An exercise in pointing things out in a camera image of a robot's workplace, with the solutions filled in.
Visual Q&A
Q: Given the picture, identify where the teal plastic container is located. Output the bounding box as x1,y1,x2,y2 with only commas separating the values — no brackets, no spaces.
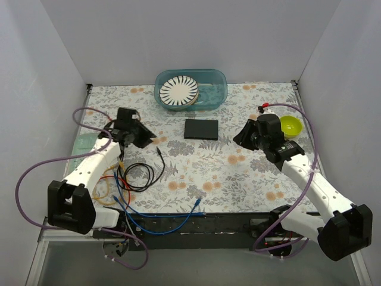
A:
154,69,227,111

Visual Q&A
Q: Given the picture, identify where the yellow ethernet cable long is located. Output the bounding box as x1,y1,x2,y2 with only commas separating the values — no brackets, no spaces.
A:
101,161,132,206

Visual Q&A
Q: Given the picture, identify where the black network switch box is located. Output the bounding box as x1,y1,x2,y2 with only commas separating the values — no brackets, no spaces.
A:
183,119,218,141

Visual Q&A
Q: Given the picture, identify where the yellow ethernet cable short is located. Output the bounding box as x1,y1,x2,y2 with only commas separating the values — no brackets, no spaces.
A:
92,175,115,207

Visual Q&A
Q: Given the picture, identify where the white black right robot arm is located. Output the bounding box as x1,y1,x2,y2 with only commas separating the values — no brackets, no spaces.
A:
233,114,373,261

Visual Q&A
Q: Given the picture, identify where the black ethernet cable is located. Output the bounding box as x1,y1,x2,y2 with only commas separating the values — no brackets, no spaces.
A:
117,163,155,193
124,147,167,191

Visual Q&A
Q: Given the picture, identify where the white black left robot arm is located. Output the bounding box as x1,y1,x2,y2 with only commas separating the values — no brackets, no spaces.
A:
48,107,155,238

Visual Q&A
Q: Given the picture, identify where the lime green bowl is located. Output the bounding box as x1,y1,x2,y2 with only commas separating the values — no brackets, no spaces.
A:
280,116,303,139

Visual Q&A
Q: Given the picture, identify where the grey ethernet cable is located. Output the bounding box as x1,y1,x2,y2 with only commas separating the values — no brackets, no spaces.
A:
122,208,140,247

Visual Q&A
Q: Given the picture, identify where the floral patterned table mat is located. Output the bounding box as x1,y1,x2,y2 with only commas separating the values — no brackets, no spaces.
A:
81,83,301,213

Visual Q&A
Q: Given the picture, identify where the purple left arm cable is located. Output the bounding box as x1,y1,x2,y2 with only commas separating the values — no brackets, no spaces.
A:
14,107,149,271

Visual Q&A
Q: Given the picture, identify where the mint green plastic lid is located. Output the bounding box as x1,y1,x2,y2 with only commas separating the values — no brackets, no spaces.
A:
65,133,98,175

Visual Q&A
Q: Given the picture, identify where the red ethernet cable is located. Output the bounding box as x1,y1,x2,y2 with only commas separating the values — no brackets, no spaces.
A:
99,175,132,191

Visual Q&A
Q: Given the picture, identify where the white blue striped plate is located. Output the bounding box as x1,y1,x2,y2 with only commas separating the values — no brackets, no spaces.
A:
159,76,199,108

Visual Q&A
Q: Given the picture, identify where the aluminium frame rail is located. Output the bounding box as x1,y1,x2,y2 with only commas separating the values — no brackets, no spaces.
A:
26,231,371,285

